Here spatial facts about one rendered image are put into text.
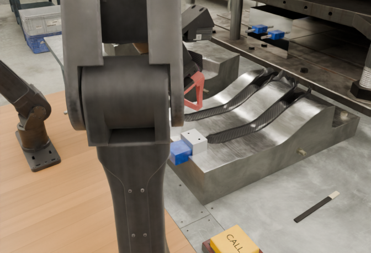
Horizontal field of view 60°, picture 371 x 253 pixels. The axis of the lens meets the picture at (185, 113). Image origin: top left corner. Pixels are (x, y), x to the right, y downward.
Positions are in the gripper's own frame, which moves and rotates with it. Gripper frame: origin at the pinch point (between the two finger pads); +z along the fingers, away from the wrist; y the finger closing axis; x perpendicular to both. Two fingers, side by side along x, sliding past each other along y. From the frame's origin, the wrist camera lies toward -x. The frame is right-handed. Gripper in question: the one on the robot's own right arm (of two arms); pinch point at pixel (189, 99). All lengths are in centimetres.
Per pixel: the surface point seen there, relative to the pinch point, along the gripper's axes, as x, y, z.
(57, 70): 36, 284, 95
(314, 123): -20.3, -8.3, 23.7
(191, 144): 5.1, -2.2, 7.7
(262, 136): -8.8, -4.1, 19.3
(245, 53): -49, 63, 54
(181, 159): 8.7, -2.3, 9.0
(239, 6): -64, 79, 43
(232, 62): -28, 34, 29
